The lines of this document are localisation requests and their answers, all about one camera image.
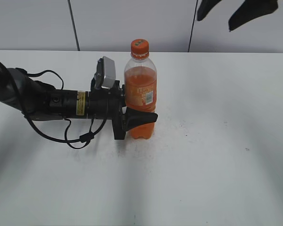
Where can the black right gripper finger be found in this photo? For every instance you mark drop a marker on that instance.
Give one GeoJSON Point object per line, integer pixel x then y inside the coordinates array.
{"type": "Point", "coordinates": [250, 10]}
{"type": "Point", "coordinates": [205, 7]}

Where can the orange drink plastic bottle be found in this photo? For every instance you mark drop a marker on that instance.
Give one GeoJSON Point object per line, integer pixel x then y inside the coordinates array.
{"type": "Point", "coordinates": [140, 77]}

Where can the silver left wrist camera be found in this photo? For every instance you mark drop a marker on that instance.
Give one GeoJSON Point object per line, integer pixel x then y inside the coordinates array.
{"type": "Point", "coordinates": [105, 74]}

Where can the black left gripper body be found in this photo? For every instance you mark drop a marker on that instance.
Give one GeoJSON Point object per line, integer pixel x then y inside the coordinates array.
{"type": "Point", "coordinates": [106, 104]}

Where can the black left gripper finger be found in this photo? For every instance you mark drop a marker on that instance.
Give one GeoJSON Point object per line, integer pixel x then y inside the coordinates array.
{"type": "Point", "coordinates": [134, 118]}

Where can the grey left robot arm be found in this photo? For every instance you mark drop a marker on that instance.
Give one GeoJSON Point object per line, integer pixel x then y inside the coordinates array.
{"type": "Point", "coordinates": [39, 101]}

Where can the orange bottle cap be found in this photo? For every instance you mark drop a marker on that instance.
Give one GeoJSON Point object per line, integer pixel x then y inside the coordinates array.
{"type": "Point", "coordinates": [140, 48]}

